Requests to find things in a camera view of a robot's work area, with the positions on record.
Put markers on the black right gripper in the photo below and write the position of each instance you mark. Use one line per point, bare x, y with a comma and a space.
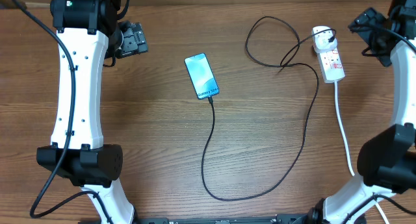
363, 26

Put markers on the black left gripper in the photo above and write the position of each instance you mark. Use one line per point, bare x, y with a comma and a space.
136, 41

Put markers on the Galaxy S24 smartphone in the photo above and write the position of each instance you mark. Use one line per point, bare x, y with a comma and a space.
201, 75

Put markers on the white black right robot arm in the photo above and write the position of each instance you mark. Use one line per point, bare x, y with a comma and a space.
385, 165

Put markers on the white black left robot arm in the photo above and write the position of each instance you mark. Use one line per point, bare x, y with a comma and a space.
88, 32

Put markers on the white charger plug adapter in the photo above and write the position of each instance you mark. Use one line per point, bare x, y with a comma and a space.
324, 39

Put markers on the white power strip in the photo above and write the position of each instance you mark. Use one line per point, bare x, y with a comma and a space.
331, 66

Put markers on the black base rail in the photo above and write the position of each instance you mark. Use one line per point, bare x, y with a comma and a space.
280, 219

